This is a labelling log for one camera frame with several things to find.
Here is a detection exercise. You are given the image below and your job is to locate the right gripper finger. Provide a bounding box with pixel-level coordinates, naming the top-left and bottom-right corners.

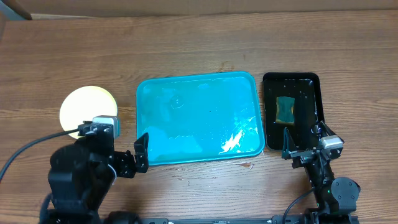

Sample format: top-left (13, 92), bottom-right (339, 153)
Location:
top-left (315, 121), bottom-right (336, 137)
top-left (282, 128), bottom-right (295, 159)

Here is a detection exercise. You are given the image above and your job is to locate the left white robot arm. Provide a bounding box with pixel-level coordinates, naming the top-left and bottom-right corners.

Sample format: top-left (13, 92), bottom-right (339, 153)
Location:
top-left (39, 132), bottom-right (149, 224)

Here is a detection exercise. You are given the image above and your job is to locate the yellow-green plate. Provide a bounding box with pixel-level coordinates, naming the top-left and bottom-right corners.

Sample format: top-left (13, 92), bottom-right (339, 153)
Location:
top-left (59, 86), bottom-right (120, 139)

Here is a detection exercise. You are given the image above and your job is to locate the black plastic tray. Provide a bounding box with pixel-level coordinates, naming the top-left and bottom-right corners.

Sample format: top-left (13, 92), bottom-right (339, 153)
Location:
top-left (262, 72), bottom-right (324, 151)

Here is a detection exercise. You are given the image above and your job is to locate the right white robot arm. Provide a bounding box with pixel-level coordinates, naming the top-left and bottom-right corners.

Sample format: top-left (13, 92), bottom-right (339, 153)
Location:
top-left (280, 121), bottom-right (361, 224)

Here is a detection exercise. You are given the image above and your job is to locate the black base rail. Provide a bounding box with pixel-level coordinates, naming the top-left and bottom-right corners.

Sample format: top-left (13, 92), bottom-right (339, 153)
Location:
top-left (102, 211), bottom-right (360, 224)

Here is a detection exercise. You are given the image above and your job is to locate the teal plastic tray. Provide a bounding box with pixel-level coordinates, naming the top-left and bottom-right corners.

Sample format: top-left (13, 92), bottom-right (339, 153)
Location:
top-left (136, 71), bottom-right (266, 166)

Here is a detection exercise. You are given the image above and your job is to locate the yellow green sponge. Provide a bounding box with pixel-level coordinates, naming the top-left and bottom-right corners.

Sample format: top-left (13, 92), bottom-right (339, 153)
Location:
top-left (275, 96), bottom-right (295, 125)

